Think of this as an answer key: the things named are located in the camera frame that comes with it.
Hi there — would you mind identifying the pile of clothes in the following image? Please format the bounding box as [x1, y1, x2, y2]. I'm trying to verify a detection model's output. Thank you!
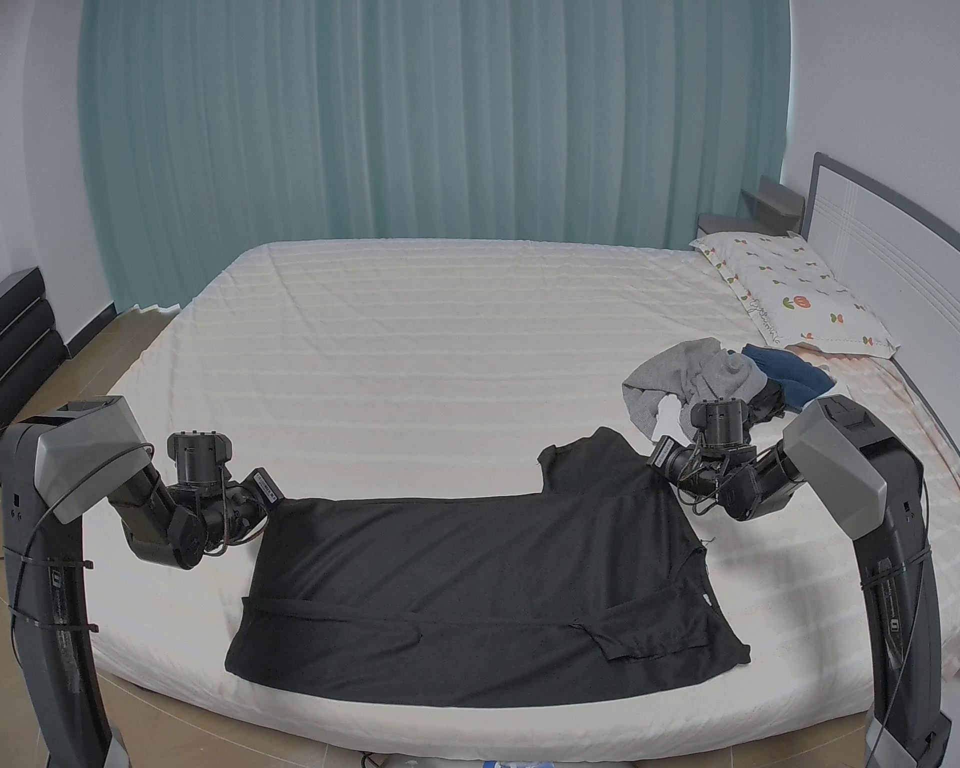
[620, 337, 856, 445]

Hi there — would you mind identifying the bed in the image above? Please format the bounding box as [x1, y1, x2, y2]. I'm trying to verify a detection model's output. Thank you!
[15, 152, 960, 755]

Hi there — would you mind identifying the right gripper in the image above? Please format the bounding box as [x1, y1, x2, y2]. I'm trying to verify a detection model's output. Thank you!
[647, 437, 696, 483]

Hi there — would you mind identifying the black chest of drawers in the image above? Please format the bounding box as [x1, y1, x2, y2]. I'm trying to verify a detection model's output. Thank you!
[0, 266, 72, 430]

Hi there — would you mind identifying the blue-green curtain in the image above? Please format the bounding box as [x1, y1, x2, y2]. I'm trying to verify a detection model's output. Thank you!
[78, 0, 794, 312]

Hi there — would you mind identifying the black T-shirt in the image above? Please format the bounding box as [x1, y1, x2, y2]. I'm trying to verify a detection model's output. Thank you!
[224, 425, 753, 708]

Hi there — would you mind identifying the white printed pillow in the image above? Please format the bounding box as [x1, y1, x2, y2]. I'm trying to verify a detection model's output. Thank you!
[688, 231, 902, 356]

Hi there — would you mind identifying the grey bedside table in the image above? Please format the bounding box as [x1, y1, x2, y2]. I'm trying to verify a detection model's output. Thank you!
[697, 176, 808, 238]

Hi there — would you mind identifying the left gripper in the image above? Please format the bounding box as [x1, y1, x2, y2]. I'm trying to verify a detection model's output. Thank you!
[242, 465, 289, 520]

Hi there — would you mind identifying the black cable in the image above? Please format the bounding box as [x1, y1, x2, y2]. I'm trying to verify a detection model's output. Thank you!
[7, 442, 156, 646]

